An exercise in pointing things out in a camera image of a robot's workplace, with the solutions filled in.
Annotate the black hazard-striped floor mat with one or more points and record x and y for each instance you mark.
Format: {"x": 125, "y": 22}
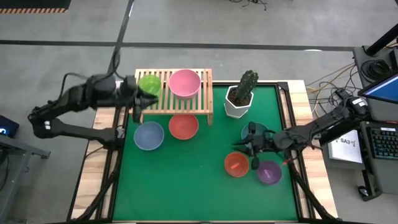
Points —
{"x": 31, "y": 4}

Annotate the large teal bowl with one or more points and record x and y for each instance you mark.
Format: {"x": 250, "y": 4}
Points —
{"x": 261, "y": 127}

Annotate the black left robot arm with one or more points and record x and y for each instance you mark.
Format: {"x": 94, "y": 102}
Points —
{"x": 93, "y": 91}

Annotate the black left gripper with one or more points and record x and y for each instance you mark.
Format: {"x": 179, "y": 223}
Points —
{"x": 130, "y": 93}

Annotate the green cactus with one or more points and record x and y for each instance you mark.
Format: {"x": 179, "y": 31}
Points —
{"x": 245, "y": 87}

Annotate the large coral red bowl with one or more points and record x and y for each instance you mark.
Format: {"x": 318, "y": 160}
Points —
{"x": 183, "y": 127}

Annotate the grey equipment cart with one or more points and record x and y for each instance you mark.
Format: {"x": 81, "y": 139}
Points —
{"x": 359, "y": 59}

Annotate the small translucent purple bowl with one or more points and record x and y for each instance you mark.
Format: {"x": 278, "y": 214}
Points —
{"x": 270, "y": 173}

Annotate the open laptop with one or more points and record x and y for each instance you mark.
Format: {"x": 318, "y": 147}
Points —
{"x": 385, "y": 90}

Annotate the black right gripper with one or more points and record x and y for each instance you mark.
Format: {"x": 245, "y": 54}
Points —
{"x": 262, "y": 142}

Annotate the green table mat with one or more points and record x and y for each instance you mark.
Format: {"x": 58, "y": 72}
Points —
{"x": 202, "y": 196}

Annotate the white labelled box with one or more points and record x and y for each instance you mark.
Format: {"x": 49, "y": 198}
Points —
{"x": 345, "y": 149}

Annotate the black pole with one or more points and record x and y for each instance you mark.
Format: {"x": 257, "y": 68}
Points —
{"x": 384, "y": 40}

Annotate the black power adapter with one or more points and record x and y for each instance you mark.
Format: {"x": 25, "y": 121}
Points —
{"x": 340, "y": 92}

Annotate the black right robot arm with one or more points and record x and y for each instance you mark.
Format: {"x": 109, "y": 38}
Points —
{"x": 326, "y": 123}

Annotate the grey keyboard stand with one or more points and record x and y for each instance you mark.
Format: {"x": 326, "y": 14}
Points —
{"x": 382, "y": 177}

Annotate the white plant pot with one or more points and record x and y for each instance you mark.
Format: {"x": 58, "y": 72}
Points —
{"x": 236, "y": 112}

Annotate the large blue bowl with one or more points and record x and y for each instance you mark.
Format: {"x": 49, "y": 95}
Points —
{"x": 149, "y": 136}

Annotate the wooden slatted shelf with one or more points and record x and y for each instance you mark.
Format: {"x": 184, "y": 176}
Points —
{"x": 186, "y": 109}

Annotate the black keyboard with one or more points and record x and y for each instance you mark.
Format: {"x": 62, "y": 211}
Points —
{"x": 385, "y": 143}

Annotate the black device with blue light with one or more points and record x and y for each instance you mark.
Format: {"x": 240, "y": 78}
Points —
{"x": 7, "y": 126}

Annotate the large pink bowl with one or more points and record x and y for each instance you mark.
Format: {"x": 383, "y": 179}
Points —
{"x": 185, "y": 82}

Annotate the small translucent green bowl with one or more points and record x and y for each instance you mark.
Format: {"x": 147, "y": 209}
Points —
{"x": 149, "y": 83}

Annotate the grey side desk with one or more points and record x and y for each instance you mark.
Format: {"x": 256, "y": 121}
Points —
{"x": 18, "y": 146}

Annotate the small translucent red bowl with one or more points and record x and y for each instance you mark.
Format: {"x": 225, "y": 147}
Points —
{"x": 236, "y": 164}

